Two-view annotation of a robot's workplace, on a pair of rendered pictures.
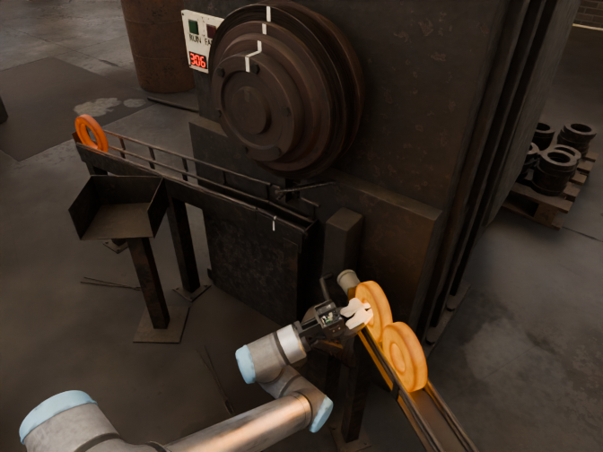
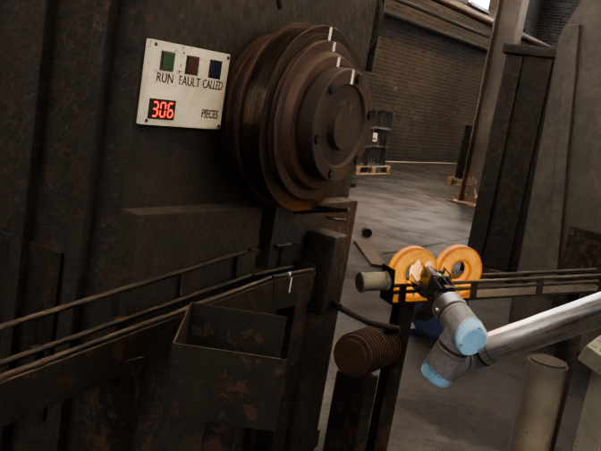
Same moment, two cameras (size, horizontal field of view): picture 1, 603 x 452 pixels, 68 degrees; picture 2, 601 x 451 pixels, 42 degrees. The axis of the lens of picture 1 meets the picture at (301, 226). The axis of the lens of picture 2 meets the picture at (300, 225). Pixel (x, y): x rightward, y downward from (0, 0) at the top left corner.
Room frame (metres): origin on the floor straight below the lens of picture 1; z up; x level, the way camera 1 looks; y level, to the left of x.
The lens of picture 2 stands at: (1.25, 2.08, 1.19)
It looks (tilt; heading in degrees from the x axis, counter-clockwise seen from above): 10 degrees down; 267
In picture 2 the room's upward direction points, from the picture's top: 9 degrees clockwise
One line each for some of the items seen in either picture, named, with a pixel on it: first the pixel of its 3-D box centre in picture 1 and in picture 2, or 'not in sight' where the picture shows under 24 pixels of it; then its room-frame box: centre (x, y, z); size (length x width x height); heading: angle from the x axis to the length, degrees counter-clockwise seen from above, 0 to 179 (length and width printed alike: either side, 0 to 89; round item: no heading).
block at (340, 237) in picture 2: (342, 247); (321, 271); (1.05, -0.13, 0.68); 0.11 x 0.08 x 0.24; 145
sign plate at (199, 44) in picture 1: (215, 47); (186, 87); (1.46, 0.28, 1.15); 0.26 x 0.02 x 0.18; 55
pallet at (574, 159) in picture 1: (491, 137); not in sight; (2.66, -1.23, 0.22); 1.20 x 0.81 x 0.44; 53
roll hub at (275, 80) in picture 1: (255, 108); (337, 124); (1.09, 0.13, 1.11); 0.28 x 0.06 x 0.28; 55
